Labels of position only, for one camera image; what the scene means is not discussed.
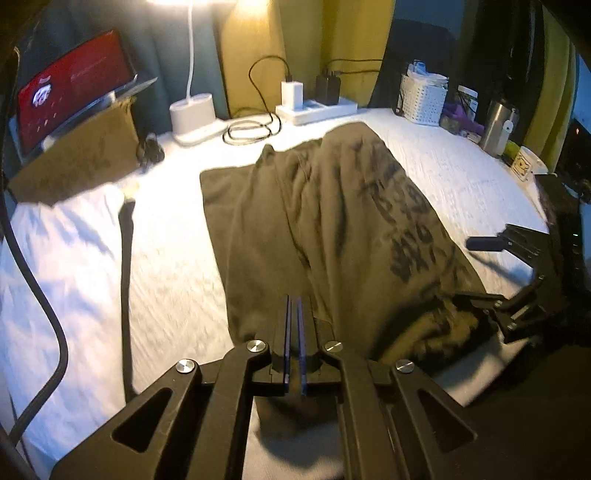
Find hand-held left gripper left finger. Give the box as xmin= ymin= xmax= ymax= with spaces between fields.
xmin=50 ymin=295 xmax=296 ymax=480

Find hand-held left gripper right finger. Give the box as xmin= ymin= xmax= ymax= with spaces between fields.
xmin=295 ymin=295 xmax=481 ymax=480

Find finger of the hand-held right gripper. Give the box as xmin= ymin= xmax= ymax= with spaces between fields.
xmin=455 ymin=272 xmax=552 ymax=344
xmin=466 ymin=224 xmax=550 ymax=266

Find olive green t-shirt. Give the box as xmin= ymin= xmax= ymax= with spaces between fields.
xmin=199 ymin=121 xmax=499 ymax=430

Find white cartoon mug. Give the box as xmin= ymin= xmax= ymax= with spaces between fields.
xmin=510 ymin=145 xmax=548 ymax=183

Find stainless steel thermos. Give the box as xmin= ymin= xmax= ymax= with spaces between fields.
xmin=479 ymin=98 xmax=520 ymax=158

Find purple plush toy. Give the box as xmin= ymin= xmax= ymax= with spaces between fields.
xmin=443 ymin=99 xmax=485 ymax=134

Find yellow curtain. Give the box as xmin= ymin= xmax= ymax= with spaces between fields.
xmin=217 ymin=0 xmax=398 ymax=121
xmin=545 ymin=37 xmax=583 ymax=171

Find white perforated basket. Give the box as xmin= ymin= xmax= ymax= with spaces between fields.
xmin=398 ymin=60 xmax=450 ymax=126

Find blue white tissue packs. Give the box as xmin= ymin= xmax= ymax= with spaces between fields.
xmin=406 ymin=60 xmax=448 ymax=86

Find white power strip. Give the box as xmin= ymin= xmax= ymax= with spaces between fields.
xmin=276 ymin=99 xmax=358 ymax=125

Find black charger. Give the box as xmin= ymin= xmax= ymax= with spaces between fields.
xmin=315 ymin=70 xmax=342 ymax=106

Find small black earphones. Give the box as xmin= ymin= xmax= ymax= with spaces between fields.
xmin=137 ymin=133 xmax=166 ymax=168

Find white desk lamp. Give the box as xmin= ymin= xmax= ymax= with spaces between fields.
xmin=147 ymin=0 xmax=237 ymax=147

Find white charger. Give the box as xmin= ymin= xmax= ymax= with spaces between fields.
xmin=281 ymin=80 xmax=305 ymax=110

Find dark window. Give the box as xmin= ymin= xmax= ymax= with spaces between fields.
xmin=369 ymin=0 xmax=583 ymax=153

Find white crumpled cloth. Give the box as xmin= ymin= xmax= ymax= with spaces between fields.
xmin=0 ymin=185 xmax=134 ymax=462

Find brown cardboard box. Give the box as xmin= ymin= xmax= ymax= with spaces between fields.
xmin=7 ymin=97 xmax=141 ymax=206

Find teal curtain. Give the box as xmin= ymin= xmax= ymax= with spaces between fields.
xmin=28 ymin=0 xmax=232 ymax=134

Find laptop with red screen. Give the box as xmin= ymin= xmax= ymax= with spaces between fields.
xmin=16 ymin=28 xmax=158 ymax=162

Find black strap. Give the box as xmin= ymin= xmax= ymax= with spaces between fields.
xmin=117 ymin=196 xmax=139 ymax=402

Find black coiled cable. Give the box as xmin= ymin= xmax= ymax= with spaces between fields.
xmin=222 ymin=56 xmax=294 ymax=146

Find thin black charger cable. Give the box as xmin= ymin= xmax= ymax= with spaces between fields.
xmin=323 ymin=58 xmax=386 ymax=77

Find thick black cable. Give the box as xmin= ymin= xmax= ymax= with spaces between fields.
xmin=0 ymin=171 xmax=70 ymax=446

